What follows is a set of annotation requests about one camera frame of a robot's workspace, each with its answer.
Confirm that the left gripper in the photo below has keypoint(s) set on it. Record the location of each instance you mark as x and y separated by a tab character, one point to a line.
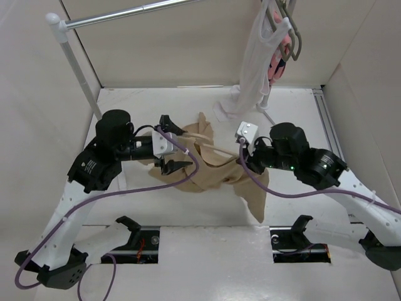
171	165

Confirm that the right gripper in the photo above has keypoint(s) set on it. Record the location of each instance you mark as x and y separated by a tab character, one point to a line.
252	160

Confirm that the wooden clothes hanger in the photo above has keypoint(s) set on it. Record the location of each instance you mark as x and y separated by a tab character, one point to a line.
208	143

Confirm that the beige t shirt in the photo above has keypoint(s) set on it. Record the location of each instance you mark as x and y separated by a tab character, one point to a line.
217	169

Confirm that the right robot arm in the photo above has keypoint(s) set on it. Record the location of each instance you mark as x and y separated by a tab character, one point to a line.
376	231

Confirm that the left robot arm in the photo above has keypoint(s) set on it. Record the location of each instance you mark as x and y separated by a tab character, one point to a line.
58	260

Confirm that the grey clothes hanger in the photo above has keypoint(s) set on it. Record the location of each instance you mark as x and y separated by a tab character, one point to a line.
293	49

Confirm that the pink patterned garment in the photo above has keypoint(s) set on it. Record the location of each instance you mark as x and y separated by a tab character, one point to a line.
277	65

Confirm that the white tank top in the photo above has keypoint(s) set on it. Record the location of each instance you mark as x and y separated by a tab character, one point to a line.
253	79

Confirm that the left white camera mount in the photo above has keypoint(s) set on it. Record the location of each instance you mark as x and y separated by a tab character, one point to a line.
161	146

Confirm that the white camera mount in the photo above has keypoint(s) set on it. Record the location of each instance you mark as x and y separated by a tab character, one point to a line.
161	146
248	132

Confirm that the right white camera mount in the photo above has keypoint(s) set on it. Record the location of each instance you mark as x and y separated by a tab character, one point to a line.
248	132

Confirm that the aluminium rail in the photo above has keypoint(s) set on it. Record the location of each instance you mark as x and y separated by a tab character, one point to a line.
332	142

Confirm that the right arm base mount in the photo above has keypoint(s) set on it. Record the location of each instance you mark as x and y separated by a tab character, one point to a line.
290	247

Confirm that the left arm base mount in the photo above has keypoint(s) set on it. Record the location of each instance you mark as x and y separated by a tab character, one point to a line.
141	249

